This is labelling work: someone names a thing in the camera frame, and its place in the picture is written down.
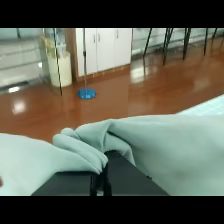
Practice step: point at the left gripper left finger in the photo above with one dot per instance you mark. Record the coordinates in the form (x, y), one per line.
(70, 185)

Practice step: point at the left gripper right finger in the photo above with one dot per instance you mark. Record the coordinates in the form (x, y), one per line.
(128, 180)

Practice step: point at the pale green shirt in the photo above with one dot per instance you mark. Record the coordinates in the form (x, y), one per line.
(180, 150)

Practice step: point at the white cabinet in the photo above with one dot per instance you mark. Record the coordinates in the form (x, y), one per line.
(106, 48)

